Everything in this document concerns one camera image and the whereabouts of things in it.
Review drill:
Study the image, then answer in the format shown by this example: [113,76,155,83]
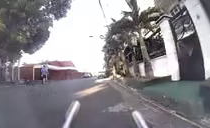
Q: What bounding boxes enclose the row of trees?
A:
[101,16,141,79]

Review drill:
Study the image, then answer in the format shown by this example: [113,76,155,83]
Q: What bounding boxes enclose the robot's own part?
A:
[62,99,81,128]
[131,109,150,128]

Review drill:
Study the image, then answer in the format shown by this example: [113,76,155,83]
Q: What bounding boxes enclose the large leafy tree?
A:
[0,0,74,83]

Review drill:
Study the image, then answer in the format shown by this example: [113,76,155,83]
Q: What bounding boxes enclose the white wall with dark fence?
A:
[124,0,210,83]

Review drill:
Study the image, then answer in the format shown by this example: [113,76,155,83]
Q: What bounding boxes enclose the person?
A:
[39,64,49,85]

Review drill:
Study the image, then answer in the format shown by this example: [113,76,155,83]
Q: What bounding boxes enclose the palm tree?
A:
[121,0,164,79]

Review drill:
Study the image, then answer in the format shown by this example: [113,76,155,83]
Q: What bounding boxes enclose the grey asphalt road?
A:
[0,77,201,128]

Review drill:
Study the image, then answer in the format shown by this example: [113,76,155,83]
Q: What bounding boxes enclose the green concrete pavement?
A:
[114,77,210,128]

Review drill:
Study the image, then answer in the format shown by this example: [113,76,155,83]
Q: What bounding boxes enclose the overhead wires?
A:
[98,0,109,24]

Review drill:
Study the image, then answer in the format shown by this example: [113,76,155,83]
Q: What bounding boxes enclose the pale kerb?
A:
[109,79,207,128]

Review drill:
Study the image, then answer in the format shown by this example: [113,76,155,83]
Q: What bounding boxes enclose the vehicle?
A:
[82,72,93,79]

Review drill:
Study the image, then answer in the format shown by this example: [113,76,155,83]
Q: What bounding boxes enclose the red building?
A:
[13,60,84,82]

